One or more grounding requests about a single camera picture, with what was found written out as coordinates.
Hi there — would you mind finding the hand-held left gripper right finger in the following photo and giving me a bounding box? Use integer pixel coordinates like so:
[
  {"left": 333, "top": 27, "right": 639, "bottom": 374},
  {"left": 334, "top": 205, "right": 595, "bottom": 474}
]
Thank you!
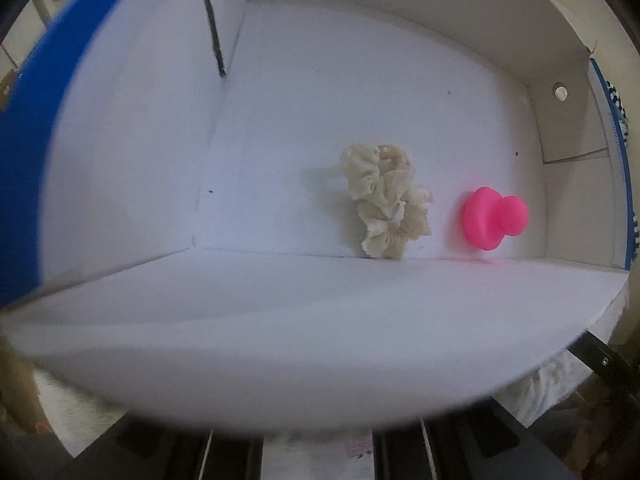
[{"left": 374, "top": 399, "right": 553, "bottom": 480}]

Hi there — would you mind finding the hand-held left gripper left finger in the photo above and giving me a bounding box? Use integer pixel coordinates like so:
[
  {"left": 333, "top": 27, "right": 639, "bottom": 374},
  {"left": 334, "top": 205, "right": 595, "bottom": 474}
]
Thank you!
[{"left": 116, "top": 424, "right": 264, "bottom": 480}]

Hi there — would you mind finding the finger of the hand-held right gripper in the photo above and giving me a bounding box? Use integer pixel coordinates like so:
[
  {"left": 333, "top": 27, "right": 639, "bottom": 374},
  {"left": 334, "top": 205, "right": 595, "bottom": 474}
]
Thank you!
[{"left": 569, "top": 330, "right": 640, "bottom": 403}]

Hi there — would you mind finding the pink silicone toy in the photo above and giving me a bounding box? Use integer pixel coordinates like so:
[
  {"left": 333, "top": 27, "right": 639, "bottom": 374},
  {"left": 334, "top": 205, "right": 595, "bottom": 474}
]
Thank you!
[{"left": 461, "top": 186, "right": 530, "bottom": 251}]

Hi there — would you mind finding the cream ruffled scrunchie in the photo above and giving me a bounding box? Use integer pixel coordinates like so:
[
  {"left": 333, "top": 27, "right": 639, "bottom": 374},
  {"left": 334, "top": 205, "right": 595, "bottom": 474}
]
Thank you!
[{"left": 341, "top": 143, "right": 434, "bottom": 261}]

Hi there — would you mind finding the white cardboard box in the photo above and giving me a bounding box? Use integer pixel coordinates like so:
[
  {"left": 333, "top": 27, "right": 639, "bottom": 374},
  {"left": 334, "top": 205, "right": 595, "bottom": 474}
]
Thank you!
[{"left": 0, "top": 0, "right": 640, "bottom": 435}]

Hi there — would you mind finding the white fluffy towel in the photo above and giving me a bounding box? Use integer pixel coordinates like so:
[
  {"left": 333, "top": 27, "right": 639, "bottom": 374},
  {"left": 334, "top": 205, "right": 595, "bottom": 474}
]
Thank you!
[{"left": 31, "top": 369, "right": 127, "bottom": 456}]

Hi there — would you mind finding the tan fuzzy plush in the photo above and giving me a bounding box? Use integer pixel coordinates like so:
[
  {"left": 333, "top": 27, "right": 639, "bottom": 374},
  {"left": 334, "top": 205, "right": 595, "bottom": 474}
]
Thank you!
[{"left": 0, "top": 337, "right": 42, "bottom": 436}]

